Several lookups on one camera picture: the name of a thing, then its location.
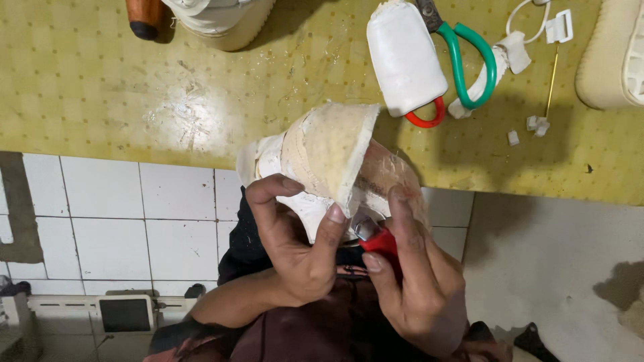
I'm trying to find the scissors with green red handles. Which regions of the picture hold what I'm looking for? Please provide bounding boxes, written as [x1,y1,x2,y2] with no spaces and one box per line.
[404,0,498,129]

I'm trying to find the small white scrap cluster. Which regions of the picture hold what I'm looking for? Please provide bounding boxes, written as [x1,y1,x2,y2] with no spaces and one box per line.
[525,115,551,138]

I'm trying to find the person's maroon trousers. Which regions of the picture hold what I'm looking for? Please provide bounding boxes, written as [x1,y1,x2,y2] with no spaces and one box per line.
[143,276,515,362]

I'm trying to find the white shoe with beige sole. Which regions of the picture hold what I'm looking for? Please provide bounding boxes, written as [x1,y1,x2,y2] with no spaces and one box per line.
[161,0,277,52]

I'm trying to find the white cord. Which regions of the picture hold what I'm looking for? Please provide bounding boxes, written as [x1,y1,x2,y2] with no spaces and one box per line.
[505,0,552,45]

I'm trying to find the person's black apron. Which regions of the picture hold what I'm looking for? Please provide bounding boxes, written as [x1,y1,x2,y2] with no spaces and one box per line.
[217,186,370,287]

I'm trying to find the person's right hand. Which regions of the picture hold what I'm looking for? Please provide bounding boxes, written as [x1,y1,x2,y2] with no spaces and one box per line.
[362,185,469,359]

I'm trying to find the black shoe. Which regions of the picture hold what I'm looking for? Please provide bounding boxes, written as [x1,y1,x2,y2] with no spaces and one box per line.
[513,322,547,362]

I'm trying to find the white wrapped block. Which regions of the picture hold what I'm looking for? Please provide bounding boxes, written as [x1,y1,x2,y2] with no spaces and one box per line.
[366,0,449,118]

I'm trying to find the white plastic buckle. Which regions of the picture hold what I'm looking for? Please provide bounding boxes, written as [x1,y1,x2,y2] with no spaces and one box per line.
[545,8,575,45]

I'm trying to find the person's left hand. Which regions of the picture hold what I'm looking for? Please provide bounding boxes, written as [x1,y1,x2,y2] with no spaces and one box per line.
[246,173,349,308]

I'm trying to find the red lighter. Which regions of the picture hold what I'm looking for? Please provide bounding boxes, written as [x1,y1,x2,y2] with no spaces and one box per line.
[352,213,404,283]

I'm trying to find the thin brass rod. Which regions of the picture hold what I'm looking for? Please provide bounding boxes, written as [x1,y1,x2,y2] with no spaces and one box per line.
[545,45,560,119]

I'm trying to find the white device with dark screen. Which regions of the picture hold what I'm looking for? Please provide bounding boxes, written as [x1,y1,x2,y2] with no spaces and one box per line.
[95,294,155,336]

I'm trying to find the yellow dotted table cover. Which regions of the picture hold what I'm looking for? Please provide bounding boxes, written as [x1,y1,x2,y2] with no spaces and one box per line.
[0,0,644,207]

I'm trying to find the cream shoe sole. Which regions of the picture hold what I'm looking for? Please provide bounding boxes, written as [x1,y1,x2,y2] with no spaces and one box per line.
[575,0,644,111]

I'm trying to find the white fabric strip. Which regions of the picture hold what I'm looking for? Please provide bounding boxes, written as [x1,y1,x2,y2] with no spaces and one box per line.
[447,31,532,120]

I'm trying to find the wooden handle with black tip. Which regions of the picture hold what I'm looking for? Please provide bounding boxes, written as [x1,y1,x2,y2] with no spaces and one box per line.
[125,0,166,41]

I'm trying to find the white shoe with cream sole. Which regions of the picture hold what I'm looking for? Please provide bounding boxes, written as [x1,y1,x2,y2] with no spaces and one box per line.
[236,101,431,245]

